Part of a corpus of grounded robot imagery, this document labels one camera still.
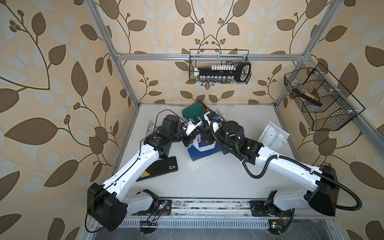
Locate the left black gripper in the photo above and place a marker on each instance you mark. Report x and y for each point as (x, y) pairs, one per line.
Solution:
(188, 138)

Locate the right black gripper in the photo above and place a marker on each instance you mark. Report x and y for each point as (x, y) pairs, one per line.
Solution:
(209, 134)

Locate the blue white bag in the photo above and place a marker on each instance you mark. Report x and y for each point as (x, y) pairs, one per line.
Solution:
(200, 148)
(219, 132)

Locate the green white bag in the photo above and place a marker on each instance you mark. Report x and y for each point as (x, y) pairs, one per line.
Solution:
(273, 137)

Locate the white receipt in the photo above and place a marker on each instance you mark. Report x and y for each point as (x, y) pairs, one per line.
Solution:
(194, 165)

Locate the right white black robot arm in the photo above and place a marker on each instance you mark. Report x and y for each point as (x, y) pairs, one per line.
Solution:
(320, 189)

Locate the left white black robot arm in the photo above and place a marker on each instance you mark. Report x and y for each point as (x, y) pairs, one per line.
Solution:
(107, 203)

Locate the green plastic tool case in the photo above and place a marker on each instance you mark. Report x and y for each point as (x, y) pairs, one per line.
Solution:
(194, 110)

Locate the black flat box yellow label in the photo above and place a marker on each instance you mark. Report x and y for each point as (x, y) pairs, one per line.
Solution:
(159, 168)

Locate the black socket tool set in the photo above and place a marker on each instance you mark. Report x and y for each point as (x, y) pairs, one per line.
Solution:
(237, 73)

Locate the dark object in right basket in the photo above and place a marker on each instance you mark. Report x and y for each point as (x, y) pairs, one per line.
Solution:
(305, 98)

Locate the back wire basket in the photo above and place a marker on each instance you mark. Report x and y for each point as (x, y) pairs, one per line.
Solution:
(208, 57)

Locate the wire basket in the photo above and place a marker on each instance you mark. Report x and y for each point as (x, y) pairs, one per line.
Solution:
(208, 57)
(339, 107)

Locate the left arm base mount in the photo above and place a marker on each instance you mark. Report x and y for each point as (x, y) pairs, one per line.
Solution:
(146, 202)

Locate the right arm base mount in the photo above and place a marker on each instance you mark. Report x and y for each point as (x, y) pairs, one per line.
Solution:
(266, 208)

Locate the right wire basket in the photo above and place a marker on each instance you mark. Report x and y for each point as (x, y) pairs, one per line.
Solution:
(339, 107)

